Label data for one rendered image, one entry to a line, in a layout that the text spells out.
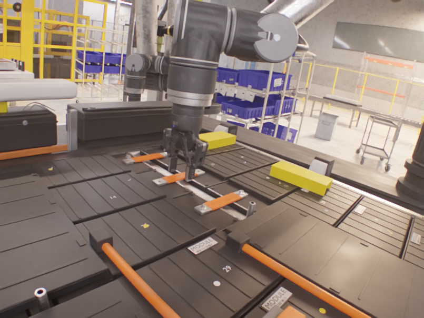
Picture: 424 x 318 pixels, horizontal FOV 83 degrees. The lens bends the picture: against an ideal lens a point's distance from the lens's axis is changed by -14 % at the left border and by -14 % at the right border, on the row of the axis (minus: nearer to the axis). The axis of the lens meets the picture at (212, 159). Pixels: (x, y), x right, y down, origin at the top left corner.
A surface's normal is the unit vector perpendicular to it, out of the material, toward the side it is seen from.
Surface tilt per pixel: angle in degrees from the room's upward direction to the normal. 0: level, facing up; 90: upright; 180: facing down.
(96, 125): 90
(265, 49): 95
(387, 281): 0
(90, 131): 90
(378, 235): 0
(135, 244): 0
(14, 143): 90
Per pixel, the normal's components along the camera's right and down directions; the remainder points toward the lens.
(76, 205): 0.15, -0.93
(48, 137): 0.72, 0.33
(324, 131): -0.53, 0.21
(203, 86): 0.53, 0.36
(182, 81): -0.31, 0.28
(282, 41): 0.12, 0.35
